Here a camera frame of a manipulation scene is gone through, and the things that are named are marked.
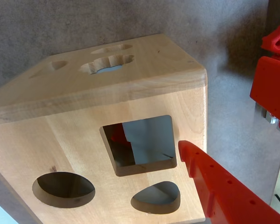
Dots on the red robot arm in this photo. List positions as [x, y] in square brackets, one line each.
[270, 81]

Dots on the red cube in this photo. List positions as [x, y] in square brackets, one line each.
[119, 137]

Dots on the wooden shape sorter box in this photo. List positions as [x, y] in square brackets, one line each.
[60, 135]

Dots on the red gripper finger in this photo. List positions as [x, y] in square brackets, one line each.
[224, 193]

